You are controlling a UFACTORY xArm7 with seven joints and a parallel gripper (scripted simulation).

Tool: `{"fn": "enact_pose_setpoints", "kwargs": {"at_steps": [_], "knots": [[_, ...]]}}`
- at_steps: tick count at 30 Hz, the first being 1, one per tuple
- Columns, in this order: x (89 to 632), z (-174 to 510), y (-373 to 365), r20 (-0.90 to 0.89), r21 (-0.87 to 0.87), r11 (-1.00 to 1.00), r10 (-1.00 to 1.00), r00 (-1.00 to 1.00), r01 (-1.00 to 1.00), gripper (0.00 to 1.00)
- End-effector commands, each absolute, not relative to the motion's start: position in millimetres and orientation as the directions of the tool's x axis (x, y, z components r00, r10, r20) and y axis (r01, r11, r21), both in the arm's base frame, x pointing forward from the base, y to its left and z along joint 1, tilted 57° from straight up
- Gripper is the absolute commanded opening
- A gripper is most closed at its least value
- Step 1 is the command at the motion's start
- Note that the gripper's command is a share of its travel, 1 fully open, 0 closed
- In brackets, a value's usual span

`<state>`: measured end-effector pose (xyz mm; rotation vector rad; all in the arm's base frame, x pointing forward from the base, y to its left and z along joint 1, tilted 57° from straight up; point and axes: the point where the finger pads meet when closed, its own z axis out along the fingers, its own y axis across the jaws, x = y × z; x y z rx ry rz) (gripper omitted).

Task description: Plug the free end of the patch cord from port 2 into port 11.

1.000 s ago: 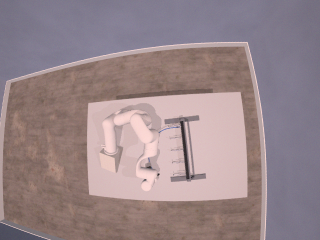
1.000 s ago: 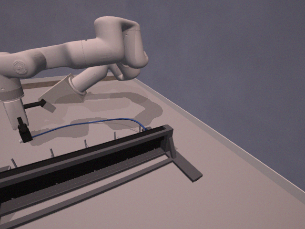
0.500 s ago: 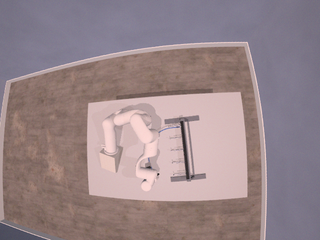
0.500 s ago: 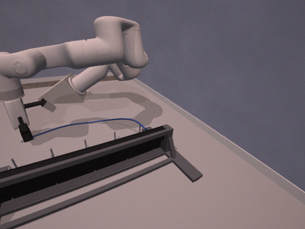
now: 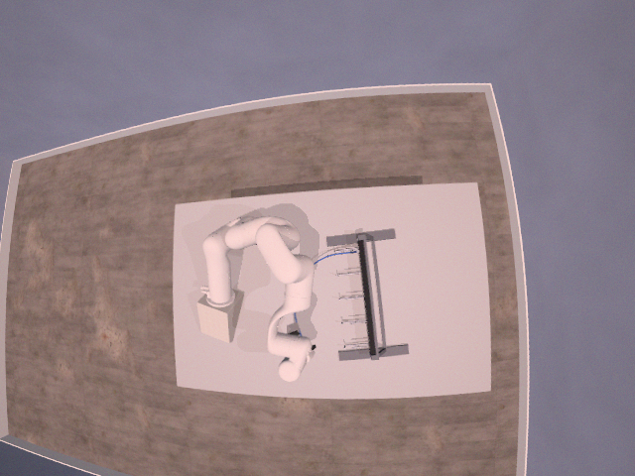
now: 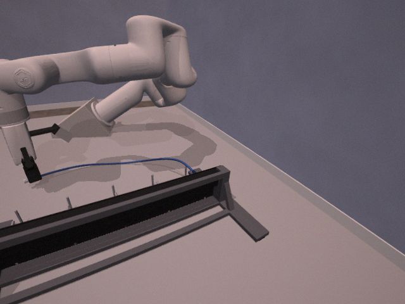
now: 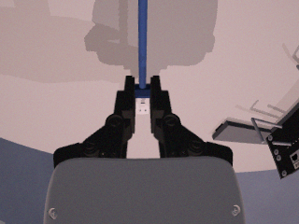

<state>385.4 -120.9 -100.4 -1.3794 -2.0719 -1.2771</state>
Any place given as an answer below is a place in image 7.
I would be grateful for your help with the white ethernet plug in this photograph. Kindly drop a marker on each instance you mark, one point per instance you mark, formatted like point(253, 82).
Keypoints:
point(142, 99)

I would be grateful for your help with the blue patch cord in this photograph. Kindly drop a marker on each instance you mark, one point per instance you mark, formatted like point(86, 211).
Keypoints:
point(142, 42)

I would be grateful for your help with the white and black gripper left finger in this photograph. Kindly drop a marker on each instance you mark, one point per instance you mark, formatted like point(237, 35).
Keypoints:
point(108, 140)

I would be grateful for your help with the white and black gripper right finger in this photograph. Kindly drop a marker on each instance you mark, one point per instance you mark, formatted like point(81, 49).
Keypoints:
point(178, 140)

